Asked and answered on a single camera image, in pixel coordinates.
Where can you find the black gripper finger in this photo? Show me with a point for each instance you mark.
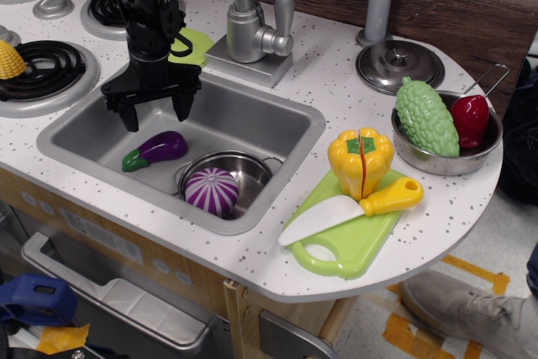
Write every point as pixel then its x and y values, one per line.
pixel 182 103
pixel 129 117

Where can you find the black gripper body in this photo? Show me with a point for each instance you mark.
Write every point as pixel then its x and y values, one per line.
pixel 143 81

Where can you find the purple toy eggplant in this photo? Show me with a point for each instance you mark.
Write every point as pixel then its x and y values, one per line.
pixel 165 146

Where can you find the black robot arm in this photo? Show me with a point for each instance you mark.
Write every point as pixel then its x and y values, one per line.
pixel 153 34

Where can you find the light green plastic plate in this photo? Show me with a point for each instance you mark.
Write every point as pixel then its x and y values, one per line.
pixel 195 54

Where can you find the grey toy sink basin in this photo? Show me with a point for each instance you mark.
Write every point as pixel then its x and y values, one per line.
pixel 225 116

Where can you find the front black coil burner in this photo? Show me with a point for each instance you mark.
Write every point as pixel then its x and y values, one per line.
pixel 58 75

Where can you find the black coil burner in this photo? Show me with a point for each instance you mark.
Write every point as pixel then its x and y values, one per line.
pixel 58 75
pixel 102 19

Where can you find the rear black coil burner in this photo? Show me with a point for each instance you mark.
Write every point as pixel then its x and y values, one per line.
pixel 102 19

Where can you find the purple white striped toy onion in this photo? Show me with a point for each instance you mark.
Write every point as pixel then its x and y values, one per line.
pixel 212 190

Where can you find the silver toy faucet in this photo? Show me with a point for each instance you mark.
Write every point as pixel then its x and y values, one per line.
pixel 251 49

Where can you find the steel pot in sink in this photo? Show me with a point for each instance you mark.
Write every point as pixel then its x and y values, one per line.
pixel 251 172

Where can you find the grey stove knob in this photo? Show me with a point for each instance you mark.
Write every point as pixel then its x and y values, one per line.
pixel 52 9

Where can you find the yellow toy corn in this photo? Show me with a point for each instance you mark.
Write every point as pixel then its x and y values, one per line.
pixel 12 63

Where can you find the grey stove knob left edge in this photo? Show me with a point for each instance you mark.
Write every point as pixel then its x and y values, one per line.
pixel 9 36

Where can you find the yellow toy bell pepper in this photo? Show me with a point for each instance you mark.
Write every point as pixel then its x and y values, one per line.
pixel 360 158

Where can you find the steel pot lid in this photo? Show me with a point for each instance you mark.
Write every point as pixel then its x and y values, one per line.
pixel 383 66

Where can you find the silver oven door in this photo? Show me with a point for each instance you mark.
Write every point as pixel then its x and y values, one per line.
pixel 139 319

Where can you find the blue clamp tool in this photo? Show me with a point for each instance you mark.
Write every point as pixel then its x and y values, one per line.
pixel 34 299

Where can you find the grey support pole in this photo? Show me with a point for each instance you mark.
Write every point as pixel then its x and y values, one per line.
pixel 376 27

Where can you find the green toy bitter gourd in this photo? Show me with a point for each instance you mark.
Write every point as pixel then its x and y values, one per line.
pixel 426 119

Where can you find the red toy pepper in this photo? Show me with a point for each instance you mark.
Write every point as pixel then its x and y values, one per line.
pixel 470 116

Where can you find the grey shoe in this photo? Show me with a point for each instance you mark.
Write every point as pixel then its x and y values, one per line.
pixel 505 325

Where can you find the steel pan with wire handle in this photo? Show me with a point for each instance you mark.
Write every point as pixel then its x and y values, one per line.
pixel 469 160

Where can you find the yellow handled toy knife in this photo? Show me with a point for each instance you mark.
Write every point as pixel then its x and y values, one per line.
pixel 404 193

